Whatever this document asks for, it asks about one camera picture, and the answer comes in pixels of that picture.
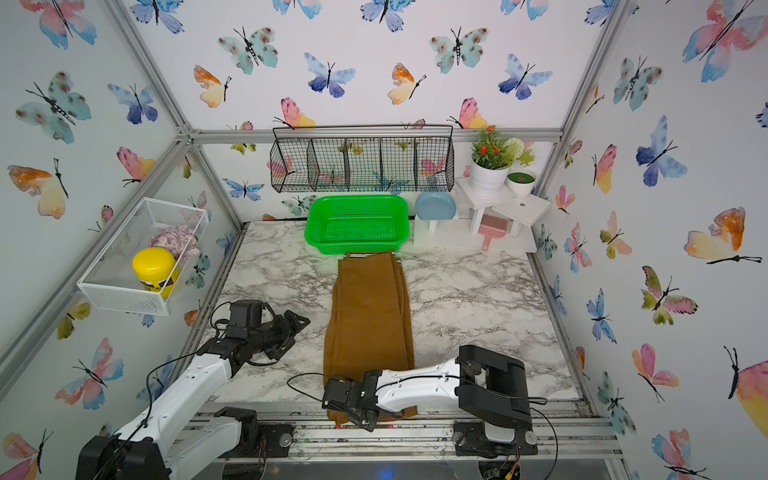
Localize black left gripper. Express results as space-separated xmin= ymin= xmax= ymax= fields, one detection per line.
xmin=250 ymin=309 xmax=311 ymax=357

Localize brown long pants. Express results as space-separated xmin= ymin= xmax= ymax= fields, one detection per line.
xmin=322 ymin=251 xmax=419 ymax=427

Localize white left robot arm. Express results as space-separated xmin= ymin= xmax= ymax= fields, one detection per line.
xmin=75 ymin=300 xmax=311 ymax=479

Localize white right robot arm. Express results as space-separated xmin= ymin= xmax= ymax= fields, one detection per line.
xmin=321 ymin=345 xmax=538 ymax=459

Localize pink shells bag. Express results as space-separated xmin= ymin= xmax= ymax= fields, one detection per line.
xmin=150 ymin=225 xmax=200 ymax=260

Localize yellow lidded jar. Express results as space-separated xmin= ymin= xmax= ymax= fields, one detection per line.
xmin=132 ymin=247 xmax=179 ymax=299

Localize green plastic basket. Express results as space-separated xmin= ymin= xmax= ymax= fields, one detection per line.
xmin=304 ymin=195 xmax=410 ymax=255

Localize light blue round plate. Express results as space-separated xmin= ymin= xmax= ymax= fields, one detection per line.
xmin=415 ymin=192 xmax=457 ymax=221

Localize pink dustpan brush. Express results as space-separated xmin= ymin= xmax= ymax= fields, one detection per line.
xmin=478 ymin=214 xmax=509 ymax=251

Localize white step shelf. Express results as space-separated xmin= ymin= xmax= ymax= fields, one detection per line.
xmin=414 ymin=178 xmax=551 ymax=253

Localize small white pot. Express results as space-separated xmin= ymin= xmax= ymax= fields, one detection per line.
xmin=505 ymin=170 xmax=536 ymax=199

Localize white potted flower plant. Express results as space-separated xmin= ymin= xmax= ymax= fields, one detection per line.
xmin=469 ymin=125 xmax=534 ymax=197

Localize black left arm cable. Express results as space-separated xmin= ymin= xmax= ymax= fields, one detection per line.
xmin=101 ymin=299 xmax=283 ymax=480

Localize white mesh wall basket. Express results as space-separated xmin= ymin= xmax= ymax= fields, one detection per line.
xmin=77 ymin=197 xmax=209 ymax=316

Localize metal base rail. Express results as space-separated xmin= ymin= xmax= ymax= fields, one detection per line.
xmin=180 ymin=385 xmax=630 ymax=479

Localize black wire wall basket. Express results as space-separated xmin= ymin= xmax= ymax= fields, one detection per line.
xmin=267 ymin=124 xmax=455 ymax=195

